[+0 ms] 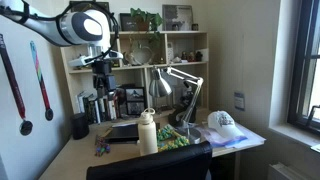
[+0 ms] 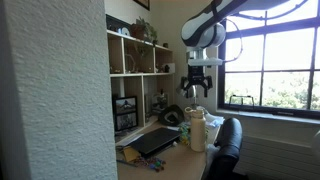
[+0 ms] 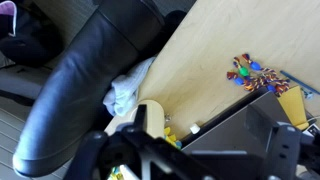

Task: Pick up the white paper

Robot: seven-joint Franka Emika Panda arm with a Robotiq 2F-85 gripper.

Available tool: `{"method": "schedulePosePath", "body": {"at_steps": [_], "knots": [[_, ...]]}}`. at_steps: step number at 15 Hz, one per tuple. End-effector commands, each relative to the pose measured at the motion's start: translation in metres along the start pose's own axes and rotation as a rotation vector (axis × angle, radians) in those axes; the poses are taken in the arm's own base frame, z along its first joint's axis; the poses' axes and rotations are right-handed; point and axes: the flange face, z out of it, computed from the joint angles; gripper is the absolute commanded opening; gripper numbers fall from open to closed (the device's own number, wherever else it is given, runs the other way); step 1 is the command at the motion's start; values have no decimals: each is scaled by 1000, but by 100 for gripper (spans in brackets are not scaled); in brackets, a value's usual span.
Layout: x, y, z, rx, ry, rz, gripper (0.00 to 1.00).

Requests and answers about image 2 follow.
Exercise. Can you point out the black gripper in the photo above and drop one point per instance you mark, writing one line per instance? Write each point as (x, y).
(196, 75)

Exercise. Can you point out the silver desk lamp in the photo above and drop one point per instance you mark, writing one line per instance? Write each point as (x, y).
(193, 93)

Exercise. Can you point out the white box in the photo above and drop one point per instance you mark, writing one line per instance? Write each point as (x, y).
(171, 67)

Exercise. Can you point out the small black figurine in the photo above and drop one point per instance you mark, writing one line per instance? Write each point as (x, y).
(167, 68)

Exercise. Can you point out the white crumpled papers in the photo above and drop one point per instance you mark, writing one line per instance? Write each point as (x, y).
(213, 120)

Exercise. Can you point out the dark microscope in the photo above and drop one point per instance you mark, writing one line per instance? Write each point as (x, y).
(160, 101)

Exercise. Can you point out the black headphones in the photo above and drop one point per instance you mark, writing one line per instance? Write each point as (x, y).
(165, 116)

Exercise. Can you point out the black metal railing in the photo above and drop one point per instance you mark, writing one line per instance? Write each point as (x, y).
(241, 96)

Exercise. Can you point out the cream water bottle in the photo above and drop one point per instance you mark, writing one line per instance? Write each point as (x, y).
(198, 133)

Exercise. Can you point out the green yellow patterned cloth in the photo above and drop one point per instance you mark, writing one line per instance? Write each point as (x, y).
(184, 133)

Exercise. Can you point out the small dark pot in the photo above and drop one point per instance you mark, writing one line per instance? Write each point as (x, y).
(165, 45)

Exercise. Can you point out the black office chair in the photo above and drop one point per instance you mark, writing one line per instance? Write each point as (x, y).
(230, 140)

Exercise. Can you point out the black laptop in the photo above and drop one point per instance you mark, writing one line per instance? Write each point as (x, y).
(153, 140)

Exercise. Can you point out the white window sill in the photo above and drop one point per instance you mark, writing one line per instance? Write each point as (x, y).
(260, 115)

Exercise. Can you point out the green potted plant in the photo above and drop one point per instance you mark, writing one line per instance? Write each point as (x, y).
(143, 28)

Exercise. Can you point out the white round ornament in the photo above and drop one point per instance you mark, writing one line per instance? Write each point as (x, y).
(125, 31)

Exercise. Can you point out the yellow notepad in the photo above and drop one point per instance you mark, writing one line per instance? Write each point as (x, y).
(130, 154)

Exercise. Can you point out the black framed picture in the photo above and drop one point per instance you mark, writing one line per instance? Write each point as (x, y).
(113, 23)

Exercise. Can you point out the white radiator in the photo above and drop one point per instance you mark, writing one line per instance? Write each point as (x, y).
(276, 156)

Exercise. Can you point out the black photo frame with bird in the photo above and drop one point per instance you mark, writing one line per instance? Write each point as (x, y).
(125, 105)

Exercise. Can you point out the black window frame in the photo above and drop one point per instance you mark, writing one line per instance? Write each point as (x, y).
(266, 109)

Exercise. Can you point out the black photo frame with group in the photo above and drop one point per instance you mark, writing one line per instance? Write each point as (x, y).
(126, 121)

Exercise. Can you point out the dark wall picture frame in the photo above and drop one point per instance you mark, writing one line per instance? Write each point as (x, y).
(143, 3)

